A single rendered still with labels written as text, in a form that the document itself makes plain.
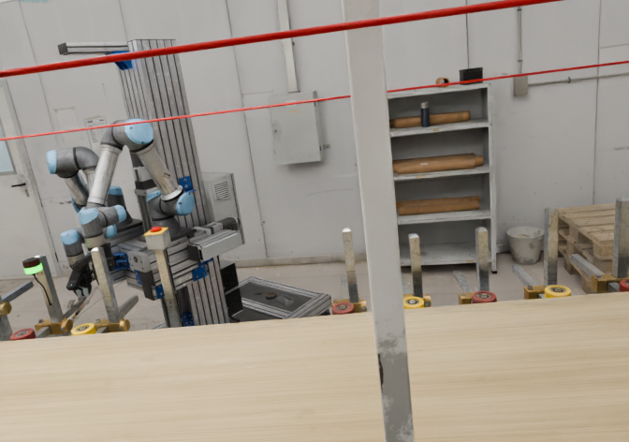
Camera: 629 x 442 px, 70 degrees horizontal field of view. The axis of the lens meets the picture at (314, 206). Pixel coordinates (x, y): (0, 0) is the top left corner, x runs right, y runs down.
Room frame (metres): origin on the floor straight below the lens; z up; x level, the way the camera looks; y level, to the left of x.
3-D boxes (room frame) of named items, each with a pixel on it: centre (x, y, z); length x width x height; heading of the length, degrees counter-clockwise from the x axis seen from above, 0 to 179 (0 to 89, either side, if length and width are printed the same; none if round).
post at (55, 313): (1.76, 1.13, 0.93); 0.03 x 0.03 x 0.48; 85
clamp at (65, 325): (1.76, 1.16, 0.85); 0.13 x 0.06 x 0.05; 85
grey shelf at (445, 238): (3.77, -1.04, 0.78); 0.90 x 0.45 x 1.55; 79
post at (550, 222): (1.57, -0.86, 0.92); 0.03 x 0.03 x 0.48; 85
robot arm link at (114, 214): (1.92, 0.89, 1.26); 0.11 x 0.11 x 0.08; 58
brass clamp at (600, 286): (1.55, -1.08, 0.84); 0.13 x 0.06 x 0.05; 85
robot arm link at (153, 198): (2.30, 0.79, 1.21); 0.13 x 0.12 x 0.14; 58
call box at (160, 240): (1.71, 0.63, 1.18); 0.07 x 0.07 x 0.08; 85
